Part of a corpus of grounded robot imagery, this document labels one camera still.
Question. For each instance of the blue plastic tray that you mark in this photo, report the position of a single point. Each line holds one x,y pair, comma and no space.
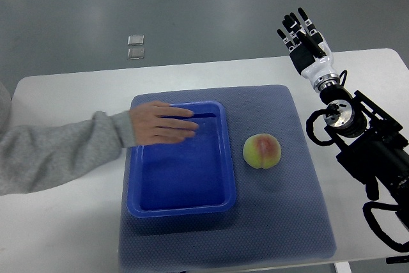
192,177

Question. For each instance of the upper metal floor plate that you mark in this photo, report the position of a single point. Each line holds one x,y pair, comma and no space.
134,40

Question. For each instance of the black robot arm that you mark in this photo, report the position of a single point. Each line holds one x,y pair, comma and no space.
372,148

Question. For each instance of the yellow red peach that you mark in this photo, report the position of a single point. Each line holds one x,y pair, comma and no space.
262,151

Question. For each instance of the person's bare hand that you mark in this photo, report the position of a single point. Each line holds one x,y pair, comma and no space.
158,122

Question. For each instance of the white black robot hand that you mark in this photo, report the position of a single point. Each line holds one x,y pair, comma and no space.
308,50

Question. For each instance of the grey sleeved forearm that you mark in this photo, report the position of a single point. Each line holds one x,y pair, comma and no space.
38,158

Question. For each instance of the white table leg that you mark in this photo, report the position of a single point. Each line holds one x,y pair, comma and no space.
342,267

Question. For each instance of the blue textured mat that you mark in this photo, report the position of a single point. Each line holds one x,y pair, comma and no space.
279,214

